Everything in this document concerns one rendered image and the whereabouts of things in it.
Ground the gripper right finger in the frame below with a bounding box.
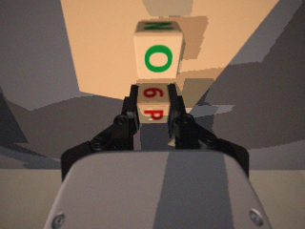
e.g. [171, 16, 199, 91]
[168, 84, 249, 178]

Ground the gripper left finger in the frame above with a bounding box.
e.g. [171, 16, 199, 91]
[61, 84, 140, 184]

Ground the orange flat mat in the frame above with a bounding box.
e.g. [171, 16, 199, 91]
[61, 0, 279, 113]

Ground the wooden letter block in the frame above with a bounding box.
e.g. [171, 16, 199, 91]
[166, 127, 175, 146]
[133, 21, 185, 78]
[136, 84, 171, 123]

